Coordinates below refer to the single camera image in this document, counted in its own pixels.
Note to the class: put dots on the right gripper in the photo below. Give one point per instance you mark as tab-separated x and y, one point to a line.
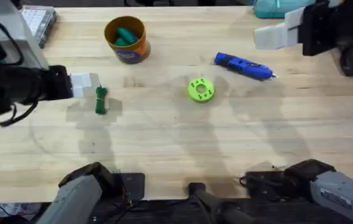
319	29

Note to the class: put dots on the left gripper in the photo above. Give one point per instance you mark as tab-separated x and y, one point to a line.
24	87

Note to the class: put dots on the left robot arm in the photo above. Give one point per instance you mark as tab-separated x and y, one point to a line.
15	37

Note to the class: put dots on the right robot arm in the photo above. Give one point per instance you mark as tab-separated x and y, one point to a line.
341	189

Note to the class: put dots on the green toy vegetable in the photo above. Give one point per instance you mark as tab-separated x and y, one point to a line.
101	99

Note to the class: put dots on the blue electric screwdriver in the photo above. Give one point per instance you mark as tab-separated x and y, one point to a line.
241	66

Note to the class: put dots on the teal soft bag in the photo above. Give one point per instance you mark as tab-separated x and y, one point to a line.
276	9

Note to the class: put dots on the orange tub with toys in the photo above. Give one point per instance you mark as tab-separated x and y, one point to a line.
128	40

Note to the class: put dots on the clear plastic parts box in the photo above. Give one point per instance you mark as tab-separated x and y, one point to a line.
39	21

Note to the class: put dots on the green disc with holes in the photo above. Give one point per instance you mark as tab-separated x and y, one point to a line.
195	93

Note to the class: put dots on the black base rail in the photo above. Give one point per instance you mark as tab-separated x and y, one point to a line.
164	213

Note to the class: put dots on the black camera mast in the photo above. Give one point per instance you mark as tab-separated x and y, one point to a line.
213	205

